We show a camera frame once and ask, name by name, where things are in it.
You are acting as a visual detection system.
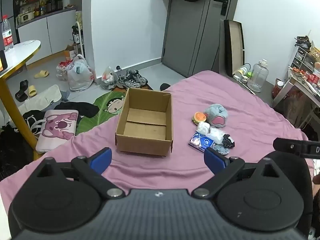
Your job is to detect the blue-grey knitted toy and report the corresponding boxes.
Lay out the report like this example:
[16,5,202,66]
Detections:
[212,144,230,155]

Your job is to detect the black fabric pouch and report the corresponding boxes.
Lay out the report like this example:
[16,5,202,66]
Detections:
[222,134,235,148]

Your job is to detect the clear bag white filling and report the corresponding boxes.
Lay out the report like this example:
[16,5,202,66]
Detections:
[206,127,226,145]

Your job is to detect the blue tissue pack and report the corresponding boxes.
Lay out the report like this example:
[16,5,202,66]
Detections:
[188,132,214,152]

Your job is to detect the white item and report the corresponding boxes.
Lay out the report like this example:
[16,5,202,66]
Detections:
[196,121,210,135]

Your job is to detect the grey fluffy plush slipper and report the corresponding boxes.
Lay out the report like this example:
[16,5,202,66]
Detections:
[204,103,228,128]

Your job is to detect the orange burger plush toy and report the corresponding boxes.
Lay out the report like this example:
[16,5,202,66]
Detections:
[192,112,207,125]

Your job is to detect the pink bear laptop sleeve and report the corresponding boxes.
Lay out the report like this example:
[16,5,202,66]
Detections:
[30,109,79,153]

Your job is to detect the black clothes on floor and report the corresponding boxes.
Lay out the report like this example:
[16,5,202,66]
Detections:
[54,102,100,118]

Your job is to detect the pink bed sheet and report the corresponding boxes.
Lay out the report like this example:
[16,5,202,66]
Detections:
[0,70,315,213]

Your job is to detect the small side desk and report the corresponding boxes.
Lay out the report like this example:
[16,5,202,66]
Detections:
[272,68,320,133]

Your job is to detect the green leaf cartoon rug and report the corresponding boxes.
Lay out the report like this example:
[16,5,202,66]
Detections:
[76,91,125,135]

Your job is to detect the open cardboard box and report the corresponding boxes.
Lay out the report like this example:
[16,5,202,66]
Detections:
[115,88,173,157]

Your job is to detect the cream towel on floor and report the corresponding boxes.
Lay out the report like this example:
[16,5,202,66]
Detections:
[18,85,62,115]

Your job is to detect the small clear trash bag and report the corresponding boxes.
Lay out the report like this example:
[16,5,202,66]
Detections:
[100,67,118,90]

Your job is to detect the large clear plastic jar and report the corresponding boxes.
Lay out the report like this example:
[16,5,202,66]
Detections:
[247,59,269,93]

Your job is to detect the white plastic shopping bag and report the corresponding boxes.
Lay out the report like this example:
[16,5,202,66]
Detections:
[67,54,94,92]

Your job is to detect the grey sneaker left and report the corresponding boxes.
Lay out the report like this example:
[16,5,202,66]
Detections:
[117,75,139,89]

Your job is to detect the grey sneaker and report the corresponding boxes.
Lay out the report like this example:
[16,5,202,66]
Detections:
[127,70,148,87]
[117,75,139,89]

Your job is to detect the yellow slipper near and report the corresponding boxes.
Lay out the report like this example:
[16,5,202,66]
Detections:
[28,85,37,98]

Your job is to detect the yellow slipper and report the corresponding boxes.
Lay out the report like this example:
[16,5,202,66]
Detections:
[28,85,37,98]
[34,70,49,79]

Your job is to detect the grey sneaker right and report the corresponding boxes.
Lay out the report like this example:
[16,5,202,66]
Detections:
[127,70,148,87]

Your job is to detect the black slipper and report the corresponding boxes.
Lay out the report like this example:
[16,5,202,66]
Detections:
[15,80,29,102]

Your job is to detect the black shoe near bed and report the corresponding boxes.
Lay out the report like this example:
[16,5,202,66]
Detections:
[160,83,170,91]

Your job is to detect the yellow slipper far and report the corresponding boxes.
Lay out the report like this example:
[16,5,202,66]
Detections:
[34,70,49,79]

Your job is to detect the grey door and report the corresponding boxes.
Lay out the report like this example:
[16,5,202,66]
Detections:
[162,0,238,77]

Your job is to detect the framed board leaning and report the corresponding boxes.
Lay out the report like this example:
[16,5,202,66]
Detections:
[224,20,245,77]

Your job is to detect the black spray bottle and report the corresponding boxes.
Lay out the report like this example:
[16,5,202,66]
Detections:
[72,25,80,44]

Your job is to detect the round white yellow table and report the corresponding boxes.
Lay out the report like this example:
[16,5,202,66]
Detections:
[1,40,41,160]

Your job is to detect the white cabinet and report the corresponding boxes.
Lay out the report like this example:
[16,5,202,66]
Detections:
[17,9,76,65]

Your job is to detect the water bottle red label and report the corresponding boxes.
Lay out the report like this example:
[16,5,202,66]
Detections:
[2,15,14,51]

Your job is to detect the white tote bag straps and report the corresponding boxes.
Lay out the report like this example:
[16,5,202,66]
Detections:
[23,109,47,140]

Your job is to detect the black door handle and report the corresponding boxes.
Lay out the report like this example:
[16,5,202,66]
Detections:
[214,0,229,16]

